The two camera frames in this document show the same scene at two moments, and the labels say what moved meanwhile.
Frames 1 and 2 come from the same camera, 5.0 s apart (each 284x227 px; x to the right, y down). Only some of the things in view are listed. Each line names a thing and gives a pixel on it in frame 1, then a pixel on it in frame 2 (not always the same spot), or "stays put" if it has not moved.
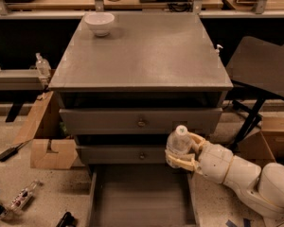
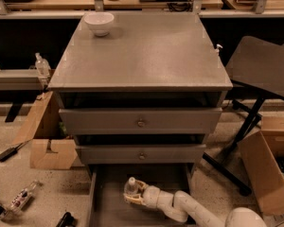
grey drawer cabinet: x=126 y=79 stays put
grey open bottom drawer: x=142 y=195 stays put
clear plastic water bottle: x=179 y=143 → x=131 y=186
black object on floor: x=67 y=220 stays put
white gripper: x=214 y=162 → x=151 y=195
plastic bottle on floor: x=19 y=200 stays put
